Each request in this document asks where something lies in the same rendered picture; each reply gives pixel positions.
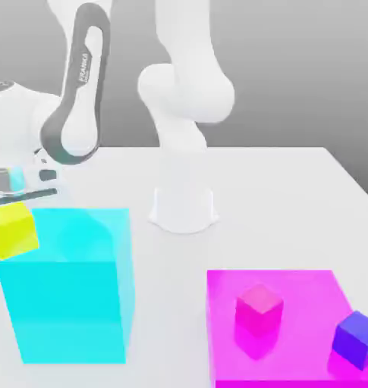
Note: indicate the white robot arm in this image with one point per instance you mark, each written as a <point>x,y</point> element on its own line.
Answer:
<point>186,91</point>

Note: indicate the small pink cube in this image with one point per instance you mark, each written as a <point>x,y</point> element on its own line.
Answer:
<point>258,312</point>

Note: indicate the large cyan box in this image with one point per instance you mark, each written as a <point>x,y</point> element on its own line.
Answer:
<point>65,303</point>

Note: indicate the large magenta box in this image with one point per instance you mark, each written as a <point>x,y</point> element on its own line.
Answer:
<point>305,297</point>

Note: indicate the small purple cube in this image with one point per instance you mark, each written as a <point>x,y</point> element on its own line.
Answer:
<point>353,339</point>

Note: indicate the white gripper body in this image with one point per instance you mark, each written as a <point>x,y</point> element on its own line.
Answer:
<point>35,194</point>

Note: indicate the small yellow cube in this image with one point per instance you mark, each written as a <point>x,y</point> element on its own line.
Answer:
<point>12,230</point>

